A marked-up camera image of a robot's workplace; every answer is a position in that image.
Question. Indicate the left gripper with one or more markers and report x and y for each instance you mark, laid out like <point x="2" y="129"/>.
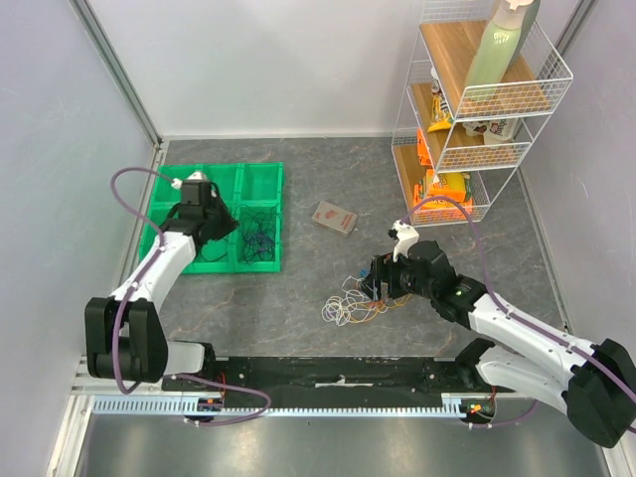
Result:
<point x="229" y="224"/>

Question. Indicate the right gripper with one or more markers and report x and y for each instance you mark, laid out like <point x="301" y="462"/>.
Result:
<point x="380" y="277"/>

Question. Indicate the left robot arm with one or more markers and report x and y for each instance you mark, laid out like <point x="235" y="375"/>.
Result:
<point x="124" y="339"/>

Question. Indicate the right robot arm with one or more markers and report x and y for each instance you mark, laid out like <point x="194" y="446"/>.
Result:
<point x="593" y="385"/>

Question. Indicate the green compartment tray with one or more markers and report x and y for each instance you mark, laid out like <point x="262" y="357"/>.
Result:
<point x="254" y="194"/>

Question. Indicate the orange snack box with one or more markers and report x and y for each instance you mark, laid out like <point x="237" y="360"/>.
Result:
<point x="442" y="199"/>

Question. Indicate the small grey red box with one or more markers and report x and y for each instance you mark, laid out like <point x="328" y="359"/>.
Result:
<point x="335" y="218"/>

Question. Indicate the yellow snack pack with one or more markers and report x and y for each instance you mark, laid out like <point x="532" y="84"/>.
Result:
<point x="455" y="185"/>

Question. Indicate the yellow snack bag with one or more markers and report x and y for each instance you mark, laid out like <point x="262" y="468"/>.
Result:
<point x="441" y="117"/>

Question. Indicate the white snack package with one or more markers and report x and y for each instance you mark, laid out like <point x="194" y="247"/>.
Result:
<point x="493" y="132"/>

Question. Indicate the green spray bottle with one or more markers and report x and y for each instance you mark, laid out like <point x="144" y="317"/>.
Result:
<point x="500" y="46"/>

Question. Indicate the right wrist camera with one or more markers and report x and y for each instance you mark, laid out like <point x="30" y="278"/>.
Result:
<point x="405" y="236"/>

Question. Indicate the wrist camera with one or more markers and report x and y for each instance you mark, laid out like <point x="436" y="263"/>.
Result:
<point x="197" y="177"/>
<point x="405" y="236"/>

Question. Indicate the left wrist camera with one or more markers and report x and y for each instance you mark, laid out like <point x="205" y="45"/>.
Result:
<point x="197" y="177"/>

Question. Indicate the grey slotted cable duct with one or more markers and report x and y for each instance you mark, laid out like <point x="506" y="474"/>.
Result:
<point x="195" y="406"/>

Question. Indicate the white wire shelf rack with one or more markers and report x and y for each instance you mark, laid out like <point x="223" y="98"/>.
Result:
<point x="531" y="90"/>

